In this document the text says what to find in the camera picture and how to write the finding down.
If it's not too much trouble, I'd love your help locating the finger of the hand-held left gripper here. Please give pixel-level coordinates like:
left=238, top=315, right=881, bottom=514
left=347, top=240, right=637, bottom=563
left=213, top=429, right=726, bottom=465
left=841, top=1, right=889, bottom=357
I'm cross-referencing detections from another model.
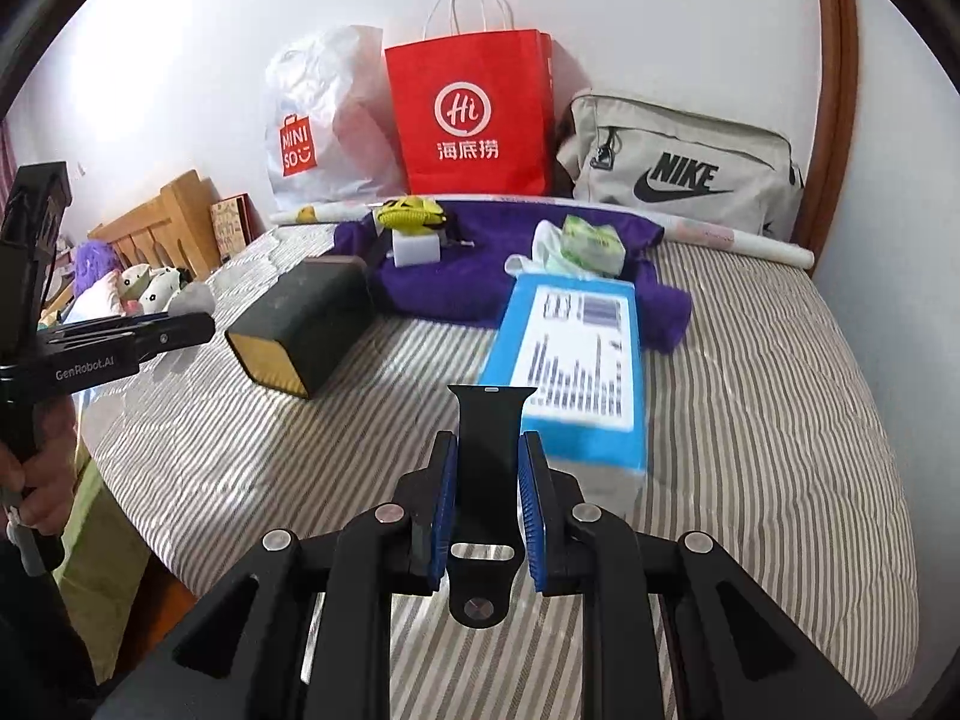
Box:
left=37, top=324, right=217, bottom=361
left=64, top=313, right=215, bottom=337

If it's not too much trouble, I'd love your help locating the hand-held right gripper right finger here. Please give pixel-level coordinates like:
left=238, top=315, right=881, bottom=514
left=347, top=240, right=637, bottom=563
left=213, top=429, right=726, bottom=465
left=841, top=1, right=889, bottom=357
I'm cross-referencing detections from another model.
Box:
left=517, top=431, right=875, bottom=720

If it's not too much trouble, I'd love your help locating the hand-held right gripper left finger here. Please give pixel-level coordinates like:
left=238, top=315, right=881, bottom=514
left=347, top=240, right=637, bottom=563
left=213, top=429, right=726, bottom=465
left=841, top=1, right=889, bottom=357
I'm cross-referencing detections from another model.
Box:
left=97, top=431, right=460, bottom=720

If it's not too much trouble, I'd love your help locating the black watch strap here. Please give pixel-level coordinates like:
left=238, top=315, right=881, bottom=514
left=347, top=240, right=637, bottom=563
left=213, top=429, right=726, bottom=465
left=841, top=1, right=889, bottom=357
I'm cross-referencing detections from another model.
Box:
left=448, top=384, right=537, bottom=627

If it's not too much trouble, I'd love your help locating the blue tissue pack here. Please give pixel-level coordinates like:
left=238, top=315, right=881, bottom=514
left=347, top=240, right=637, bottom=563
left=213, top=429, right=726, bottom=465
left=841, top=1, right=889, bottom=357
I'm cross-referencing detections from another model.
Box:
left=476, top=272, right=650, bottom=500

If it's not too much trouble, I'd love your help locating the dark green tin box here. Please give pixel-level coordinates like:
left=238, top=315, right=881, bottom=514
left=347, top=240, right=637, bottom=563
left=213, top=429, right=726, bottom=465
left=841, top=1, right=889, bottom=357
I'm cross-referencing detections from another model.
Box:
left=225, top=255, right=376, bottom=398

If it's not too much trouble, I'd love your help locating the clear bag with white sponge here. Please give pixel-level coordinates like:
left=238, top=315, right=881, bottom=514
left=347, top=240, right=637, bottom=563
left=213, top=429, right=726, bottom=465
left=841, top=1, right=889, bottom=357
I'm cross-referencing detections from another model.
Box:
left=390, top=229, right=477, bottom=269

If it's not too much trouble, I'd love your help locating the small white plastic bag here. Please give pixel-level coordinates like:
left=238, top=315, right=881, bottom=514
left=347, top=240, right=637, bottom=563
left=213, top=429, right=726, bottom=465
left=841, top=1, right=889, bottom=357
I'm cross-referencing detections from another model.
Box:
left=505, top=220, right=571, bottom=275

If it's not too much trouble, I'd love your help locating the light green tissue packet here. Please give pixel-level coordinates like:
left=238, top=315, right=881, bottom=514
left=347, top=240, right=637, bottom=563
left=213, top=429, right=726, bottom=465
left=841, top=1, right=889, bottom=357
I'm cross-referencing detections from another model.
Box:
left=561, top=215, right=627, bottom=276

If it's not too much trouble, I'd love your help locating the yellow and black strap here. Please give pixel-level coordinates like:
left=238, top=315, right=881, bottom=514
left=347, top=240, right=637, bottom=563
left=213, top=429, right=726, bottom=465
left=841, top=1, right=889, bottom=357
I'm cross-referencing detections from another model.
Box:
left=373, top=196, right=445, bottom=235

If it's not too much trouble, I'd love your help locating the person's left forearm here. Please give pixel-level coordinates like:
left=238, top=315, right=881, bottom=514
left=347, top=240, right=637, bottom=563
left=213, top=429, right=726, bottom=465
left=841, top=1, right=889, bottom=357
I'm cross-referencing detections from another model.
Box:
left=0, top=532, right=98, bottom=720

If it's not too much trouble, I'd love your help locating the person's left hand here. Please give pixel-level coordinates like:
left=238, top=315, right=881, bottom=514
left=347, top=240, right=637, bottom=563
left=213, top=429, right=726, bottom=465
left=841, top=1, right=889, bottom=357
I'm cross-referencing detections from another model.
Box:
left=0, top=394, right=80, bottom=533

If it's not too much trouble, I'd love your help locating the white spotted plush toy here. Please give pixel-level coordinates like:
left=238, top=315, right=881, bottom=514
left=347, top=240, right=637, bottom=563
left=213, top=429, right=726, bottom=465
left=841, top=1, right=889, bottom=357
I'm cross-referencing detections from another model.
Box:
left=116, top=264, right=158, bottom=314
left=146, top=266, right=188, bottom=312

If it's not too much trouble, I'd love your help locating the purple plush toy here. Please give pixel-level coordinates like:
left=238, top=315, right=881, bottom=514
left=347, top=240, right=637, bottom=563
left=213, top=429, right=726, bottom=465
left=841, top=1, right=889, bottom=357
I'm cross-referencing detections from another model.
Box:
left=71, top=240, right=125, bottom=293

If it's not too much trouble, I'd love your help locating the wooden headboard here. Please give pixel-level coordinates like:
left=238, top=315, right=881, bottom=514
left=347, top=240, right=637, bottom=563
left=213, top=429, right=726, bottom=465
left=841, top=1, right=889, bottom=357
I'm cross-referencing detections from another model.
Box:
left=86, top=169, right=222, bottom=282

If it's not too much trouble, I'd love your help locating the patterned hardcover book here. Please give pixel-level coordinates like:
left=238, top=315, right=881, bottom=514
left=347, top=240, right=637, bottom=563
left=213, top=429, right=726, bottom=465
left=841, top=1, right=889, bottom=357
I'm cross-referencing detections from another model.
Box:
left=210, top=195, right=252, bottom=250

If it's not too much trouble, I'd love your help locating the light green blanket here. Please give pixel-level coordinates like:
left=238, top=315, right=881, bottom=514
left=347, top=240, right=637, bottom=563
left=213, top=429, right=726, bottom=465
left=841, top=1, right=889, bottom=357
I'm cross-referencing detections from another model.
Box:
left=56, top=457, right=151, bottom=683

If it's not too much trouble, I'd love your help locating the purple towel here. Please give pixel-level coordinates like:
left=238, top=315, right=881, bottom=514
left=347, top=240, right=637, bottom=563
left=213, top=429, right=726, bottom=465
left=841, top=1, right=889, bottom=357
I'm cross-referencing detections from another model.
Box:
left=332, top=199, right=692, bottom=355

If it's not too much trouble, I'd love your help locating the striped mattress bed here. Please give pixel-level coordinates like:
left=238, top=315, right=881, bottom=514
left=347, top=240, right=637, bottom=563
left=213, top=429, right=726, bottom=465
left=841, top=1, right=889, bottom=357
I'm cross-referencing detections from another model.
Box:
left=79, top=221, right=920, bottom=698

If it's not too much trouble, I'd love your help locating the white plastic shopping bag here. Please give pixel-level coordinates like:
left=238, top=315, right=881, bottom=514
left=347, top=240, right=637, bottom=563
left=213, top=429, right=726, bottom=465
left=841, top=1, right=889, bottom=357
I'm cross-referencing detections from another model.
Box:
left=262, top=25, right=410, bottom=212

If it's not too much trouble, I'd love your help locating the rolled white printed paper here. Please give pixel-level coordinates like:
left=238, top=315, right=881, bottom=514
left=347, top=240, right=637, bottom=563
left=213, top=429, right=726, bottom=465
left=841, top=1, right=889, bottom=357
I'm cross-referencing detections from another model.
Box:
left=270, top=195, right=815, bottom=271

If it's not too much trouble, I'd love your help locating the grey waist bag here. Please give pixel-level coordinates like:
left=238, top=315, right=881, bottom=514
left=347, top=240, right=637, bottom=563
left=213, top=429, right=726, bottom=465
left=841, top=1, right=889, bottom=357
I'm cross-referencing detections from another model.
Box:
left=555, top=90, right=805, bottom=241

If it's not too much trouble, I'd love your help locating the red paper bag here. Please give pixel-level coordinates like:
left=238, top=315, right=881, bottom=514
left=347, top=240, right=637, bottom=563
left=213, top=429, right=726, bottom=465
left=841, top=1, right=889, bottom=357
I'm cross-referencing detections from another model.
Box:
left=384, top=0, right=556, bottom=197

